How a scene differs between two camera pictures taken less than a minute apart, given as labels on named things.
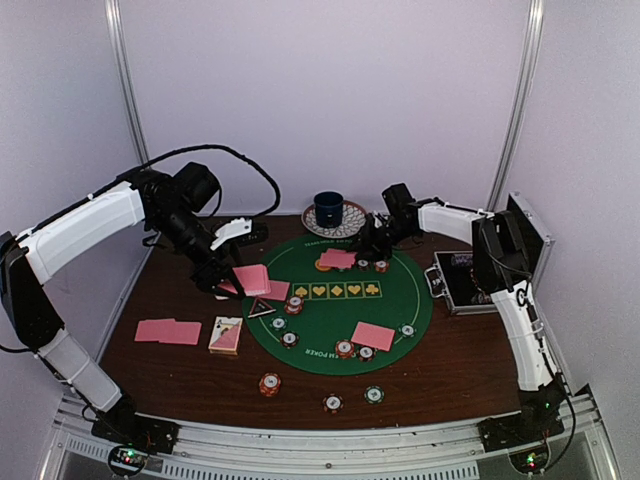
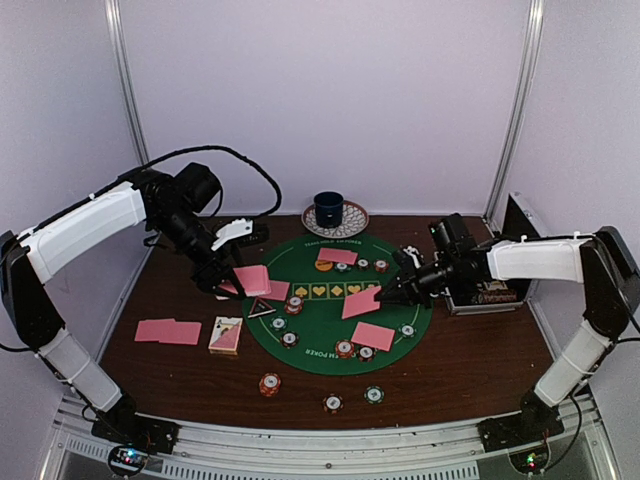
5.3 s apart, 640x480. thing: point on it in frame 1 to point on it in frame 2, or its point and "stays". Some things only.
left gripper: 206,280 stays
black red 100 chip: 367,353 stays
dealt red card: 180,332 stays
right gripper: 370,241 to 403,286
